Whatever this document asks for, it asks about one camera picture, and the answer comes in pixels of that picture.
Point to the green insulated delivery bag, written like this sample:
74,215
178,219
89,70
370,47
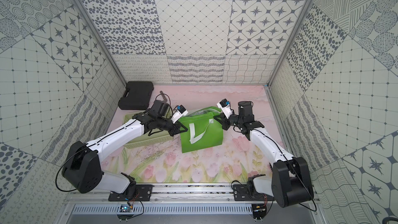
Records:
203,130

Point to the grey L-shaped hex key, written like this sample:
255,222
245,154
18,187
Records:
164,96

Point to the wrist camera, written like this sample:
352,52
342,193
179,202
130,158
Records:
244,111
163,109

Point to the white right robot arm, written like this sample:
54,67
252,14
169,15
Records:
290,183

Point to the black plastic tool case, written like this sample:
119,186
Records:
136,96

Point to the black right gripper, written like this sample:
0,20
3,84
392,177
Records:
224,123

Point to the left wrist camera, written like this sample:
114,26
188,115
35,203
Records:
163,109

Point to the aluminium mounting rail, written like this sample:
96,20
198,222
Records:
169,199

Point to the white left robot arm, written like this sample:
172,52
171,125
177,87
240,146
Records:
82,168

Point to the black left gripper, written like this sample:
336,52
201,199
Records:
173,126

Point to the light green plastic basket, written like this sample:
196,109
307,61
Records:
146,140

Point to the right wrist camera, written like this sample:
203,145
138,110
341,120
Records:
244,111

